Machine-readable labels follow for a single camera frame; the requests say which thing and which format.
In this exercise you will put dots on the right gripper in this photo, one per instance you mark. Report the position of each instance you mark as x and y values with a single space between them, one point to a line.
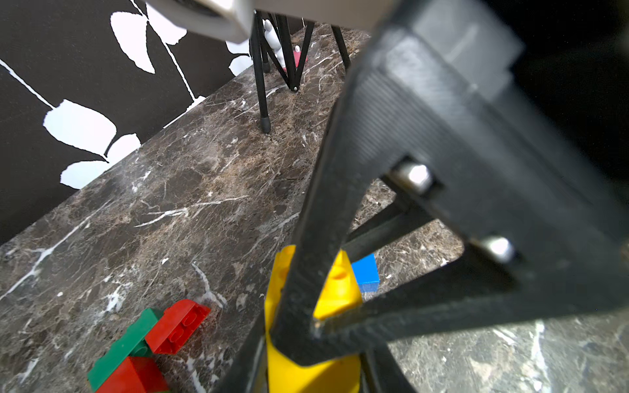
516 49

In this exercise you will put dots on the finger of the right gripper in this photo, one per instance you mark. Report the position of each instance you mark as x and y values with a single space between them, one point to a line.
398 219
516 266

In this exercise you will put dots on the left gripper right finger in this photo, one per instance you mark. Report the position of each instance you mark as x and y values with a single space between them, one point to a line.
380 373

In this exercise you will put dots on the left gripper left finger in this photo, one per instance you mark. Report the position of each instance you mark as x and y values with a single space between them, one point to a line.
249 371

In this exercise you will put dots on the blue square lego brick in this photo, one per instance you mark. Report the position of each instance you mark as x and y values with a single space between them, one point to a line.
366 274

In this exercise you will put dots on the orange-red square lego brick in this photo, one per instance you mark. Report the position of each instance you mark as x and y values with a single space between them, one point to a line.
135 375

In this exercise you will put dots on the dark green long lego brick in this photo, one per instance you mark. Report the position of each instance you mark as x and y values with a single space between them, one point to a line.
131 344

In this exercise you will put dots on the pink object behind stand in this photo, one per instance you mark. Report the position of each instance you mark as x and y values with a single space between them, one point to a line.
298 63

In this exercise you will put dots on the black perforated music stand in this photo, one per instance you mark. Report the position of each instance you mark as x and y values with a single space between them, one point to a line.
270 36

